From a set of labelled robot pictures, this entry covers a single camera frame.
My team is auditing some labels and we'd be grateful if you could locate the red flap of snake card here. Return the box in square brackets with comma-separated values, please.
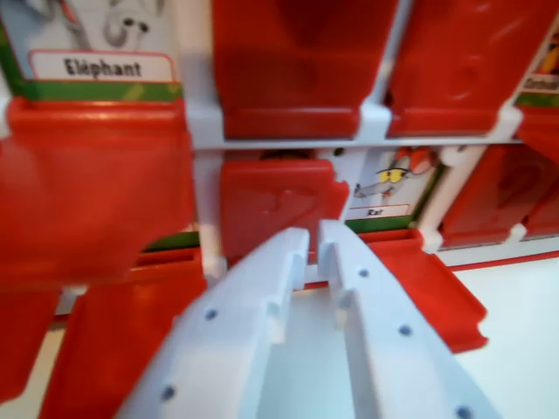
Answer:
[219, 158, 350, 264]

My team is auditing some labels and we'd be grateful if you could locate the red board flap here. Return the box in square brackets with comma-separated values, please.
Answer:
[439, 142, 543, 249]
[387, 0, 559, 137]
[210, 0, 399, 141]

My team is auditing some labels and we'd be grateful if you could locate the red flap of elephant card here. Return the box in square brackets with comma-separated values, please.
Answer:
[0, 96, 197, 291]

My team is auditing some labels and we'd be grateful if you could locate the red flap of snail card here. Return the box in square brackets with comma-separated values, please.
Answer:
[39, 260, 208, 419]

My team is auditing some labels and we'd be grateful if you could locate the red flap of rat card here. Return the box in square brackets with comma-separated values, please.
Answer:
[360, 229, 489, 355]

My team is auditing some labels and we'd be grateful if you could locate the elephant picture card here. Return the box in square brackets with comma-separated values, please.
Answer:
[0, 0, 183, 100]

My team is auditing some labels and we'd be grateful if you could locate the red and white game board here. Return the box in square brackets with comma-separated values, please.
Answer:
[0, 0, 559, 419]

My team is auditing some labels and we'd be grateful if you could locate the rat picture card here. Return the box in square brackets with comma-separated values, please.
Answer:
[346, 147, 443, 233]

